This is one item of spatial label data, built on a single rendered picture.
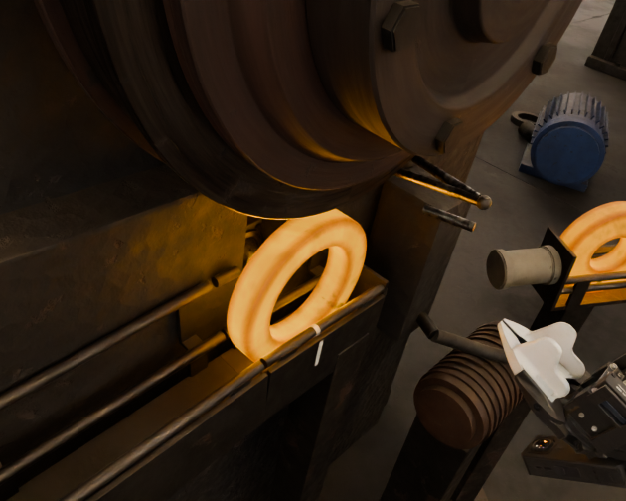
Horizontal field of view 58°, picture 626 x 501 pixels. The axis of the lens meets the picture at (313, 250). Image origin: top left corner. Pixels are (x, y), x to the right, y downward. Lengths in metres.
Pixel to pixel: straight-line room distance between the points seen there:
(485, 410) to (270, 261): 0.47
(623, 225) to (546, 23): 0.48
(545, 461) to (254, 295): 0.36
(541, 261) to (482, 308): 1.01
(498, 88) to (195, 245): 0.30
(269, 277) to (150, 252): 0.11
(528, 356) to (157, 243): 0.38
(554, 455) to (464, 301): 1.24
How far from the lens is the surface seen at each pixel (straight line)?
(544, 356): 0.61
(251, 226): 0.66
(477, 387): 0.89
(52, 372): 0.54
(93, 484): 0.53
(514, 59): 0.47
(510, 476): 1.51
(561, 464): 0.68
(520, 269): 0.87
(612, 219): 0.90
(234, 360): 0.66
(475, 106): 0.43
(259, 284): 0.53
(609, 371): 0.63
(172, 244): 0.54
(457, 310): 1.84
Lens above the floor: 1.16
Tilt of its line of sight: 37 degrees down
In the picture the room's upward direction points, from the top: 11 degrees clockwise
